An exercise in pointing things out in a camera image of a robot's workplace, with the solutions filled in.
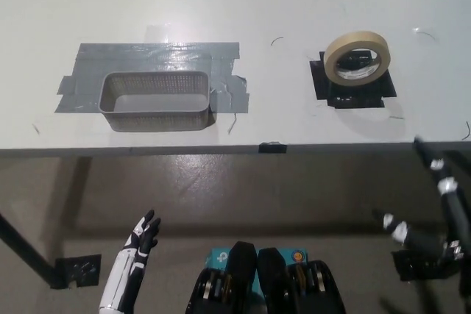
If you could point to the teal printed box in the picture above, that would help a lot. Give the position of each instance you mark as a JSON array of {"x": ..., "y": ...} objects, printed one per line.
[{"x": 218, "y": 257}]

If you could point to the black metal table leg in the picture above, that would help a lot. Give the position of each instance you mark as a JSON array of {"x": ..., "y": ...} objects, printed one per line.
[{"x": 25, "y": 246}]

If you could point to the black tape patch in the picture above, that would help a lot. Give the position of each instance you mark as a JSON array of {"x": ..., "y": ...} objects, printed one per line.
[{"x": 387, "y": 88}]

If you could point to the small grey mesh container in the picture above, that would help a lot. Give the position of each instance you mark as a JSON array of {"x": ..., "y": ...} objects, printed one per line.
[{"x": 154, "y": 123}]

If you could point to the grey duct tape patch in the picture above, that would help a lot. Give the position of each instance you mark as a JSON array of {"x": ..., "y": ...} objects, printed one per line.
[{"x": 147, "y": 56}]

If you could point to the beige masking tape roll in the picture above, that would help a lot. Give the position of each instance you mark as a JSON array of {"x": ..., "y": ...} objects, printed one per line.
[{"x": 330, "y": 57}]

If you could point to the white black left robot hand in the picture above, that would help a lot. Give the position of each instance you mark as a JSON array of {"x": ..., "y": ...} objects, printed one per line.
[{"x": 125, "y": 270}]

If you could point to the small black tape strip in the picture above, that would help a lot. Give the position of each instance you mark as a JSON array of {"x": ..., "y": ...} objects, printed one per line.
[{"x": 272, "y": 148}]

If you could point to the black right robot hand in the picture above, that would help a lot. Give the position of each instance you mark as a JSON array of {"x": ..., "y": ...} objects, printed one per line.
[{"x": 454, "y": 214}]

